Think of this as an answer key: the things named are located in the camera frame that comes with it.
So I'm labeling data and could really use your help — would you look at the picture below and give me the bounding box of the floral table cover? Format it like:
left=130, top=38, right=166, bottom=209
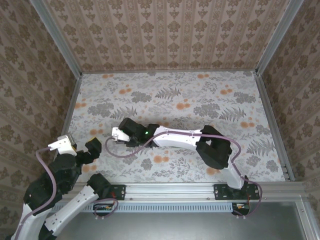
left=53, top=70, right=288, bottom=184

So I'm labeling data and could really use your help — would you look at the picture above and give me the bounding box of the black connector board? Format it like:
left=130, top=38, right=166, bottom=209
left=231, top=202, right=251, bottom=216
left=92, top=202, right=117, bottom=218

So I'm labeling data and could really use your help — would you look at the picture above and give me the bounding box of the aluminium front beam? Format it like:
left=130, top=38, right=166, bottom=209
left=72, top=181, right=307, bottom=201

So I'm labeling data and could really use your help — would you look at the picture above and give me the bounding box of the grey metal panel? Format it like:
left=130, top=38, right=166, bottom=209
left=57, top=201, right=311, bottom=240

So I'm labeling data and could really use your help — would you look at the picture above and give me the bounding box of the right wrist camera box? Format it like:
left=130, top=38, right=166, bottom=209
left=111, top=126, right=131, bottom=144

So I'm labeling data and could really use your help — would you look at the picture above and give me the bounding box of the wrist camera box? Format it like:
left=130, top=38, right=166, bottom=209
left=111, top=126, right=131, bottom=144
left=47, top=134, right=78, bottom=158

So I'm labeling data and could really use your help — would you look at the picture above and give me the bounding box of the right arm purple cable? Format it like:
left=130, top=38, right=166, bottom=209
left=104, top=129, right=263, bottom=217

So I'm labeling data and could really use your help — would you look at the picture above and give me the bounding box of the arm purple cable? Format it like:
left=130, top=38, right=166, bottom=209
left=13, top=147, right=119, bottom=220
left=104, top=129, right=263, bottom=217

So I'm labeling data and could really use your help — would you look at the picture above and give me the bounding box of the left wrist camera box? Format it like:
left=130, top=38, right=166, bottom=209
left=47, top=134, right=78, bottom=158

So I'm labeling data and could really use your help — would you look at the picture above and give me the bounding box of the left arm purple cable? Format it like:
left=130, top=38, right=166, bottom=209
left=13, top=147, right=119, bottom=220

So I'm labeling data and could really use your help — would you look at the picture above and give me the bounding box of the aluminium side rail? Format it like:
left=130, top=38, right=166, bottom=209
left=252, top=71, right=296, bottom=182
left=53, top=74, right=83, bottom=161

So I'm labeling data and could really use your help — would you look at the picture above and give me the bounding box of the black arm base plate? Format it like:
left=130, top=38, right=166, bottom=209
left=107, top=184, right=126, bottom=201
left=213, top=183, right=261, bottom=201

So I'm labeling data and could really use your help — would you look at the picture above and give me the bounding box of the aluminium back rail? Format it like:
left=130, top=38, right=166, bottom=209
left=81, top=67, right=258, bottom=75

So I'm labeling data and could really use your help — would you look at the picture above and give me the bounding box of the slotted grey cable duct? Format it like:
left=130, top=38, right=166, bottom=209
left=53, top=202, right=235, bottom=214

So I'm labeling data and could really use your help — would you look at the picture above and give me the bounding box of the aluminium frame post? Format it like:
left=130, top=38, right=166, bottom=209
left=254, top=0, right=306, bottom=76
left=29, top=0, right=83, bottom=78

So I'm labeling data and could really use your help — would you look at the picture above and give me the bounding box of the aluminium lower rail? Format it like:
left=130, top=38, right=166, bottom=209
left=296, top=199, right=320, bottom=240

